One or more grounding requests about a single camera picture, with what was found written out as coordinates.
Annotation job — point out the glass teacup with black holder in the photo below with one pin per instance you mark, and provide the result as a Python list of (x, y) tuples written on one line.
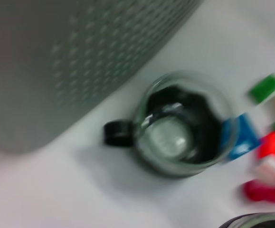
[(170, 142), (258, 222)]

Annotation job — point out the grey-green perforated storage bin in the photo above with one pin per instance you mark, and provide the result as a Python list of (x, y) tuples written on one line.
[(56, 71)]

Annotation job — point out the blue flat building brick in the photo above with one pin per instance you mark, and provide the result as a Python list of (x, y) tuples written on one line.
[(243, 140)]

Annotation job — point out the dark green building brick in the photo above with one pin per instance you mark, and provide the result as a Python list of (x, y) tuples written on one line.
[(264, 89)]

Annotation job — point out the white and red building brick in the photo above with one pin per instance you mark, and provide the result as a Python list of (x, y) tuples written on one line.
[(272, 172)]

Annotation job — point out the red curved building brick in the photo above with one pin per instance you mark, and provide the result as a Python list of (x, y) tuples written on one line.
[(265, 192)]

